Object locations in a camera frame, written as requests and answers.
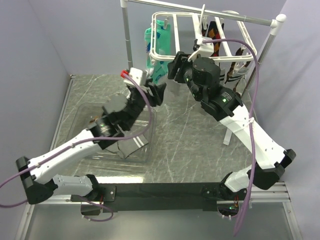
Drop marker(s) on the teal patterned sock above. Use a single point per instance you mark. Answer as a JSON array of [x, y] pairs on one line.
[[163, 47], [150, 61]]

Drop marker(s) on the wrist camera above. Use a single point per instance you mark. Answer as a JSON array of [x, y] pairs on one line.
[[137, 75], [201, 49]]

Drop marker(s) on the clear plastic bin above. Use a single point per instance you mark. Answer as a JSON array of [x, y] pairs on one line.
[[89, 110]]

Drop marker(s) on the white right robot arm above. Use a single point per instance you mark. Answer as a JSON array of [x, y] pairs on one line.
[[202, 76]]

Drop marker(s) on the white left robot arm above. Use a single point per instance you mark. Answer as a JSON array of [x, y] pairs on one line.
[[40, 175]]

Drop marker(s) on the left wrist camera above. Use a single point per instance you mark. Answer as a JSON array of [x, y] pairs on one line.
[[137, 75]]

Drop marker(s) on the grey striped hanging sock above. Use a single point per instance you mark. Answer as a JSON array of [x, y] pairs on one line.
[[222, 75]]

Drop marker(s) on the white clip sock hanger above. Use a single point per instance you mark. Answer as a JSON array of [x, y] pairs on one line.
[[198, 16]]

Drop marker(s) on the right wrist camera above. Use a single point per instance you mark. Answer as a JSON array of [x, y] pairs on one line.
[[201, 49]]

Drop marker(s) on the red yellow argyle sock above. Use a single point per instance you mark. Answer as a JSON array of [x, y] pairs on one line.
[[204, 29]]

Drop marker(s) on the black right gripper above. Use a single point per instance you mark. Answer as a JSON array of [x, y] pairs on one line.
[[181, 61]]

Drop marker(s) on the aluminium frame rail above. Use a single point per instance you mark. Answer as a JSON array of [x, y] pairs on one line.
[[29, 209]]

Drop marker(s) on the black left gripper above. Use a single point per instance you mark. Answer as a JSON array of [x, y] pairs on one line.
[[158, 90]]

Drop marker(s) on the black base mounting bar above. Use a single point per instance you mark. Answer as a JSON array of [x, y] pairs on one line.
[[162, 196]]

